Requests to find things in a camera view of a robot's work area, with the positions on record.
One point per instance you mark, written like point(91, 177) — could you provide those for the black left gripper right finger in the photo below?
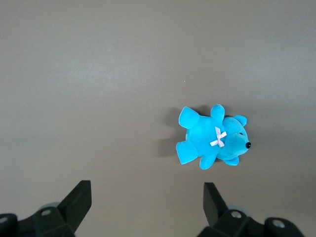
point(229, 222)

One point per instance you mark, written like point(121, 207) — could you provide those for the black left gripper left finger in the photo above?
point(61, 217)

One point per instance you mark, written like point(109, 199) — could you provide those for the brown table cloth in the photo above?
point(98, 86)

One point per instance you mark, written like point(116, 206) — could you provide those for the blue teddy bear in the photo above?
point(209, 138)

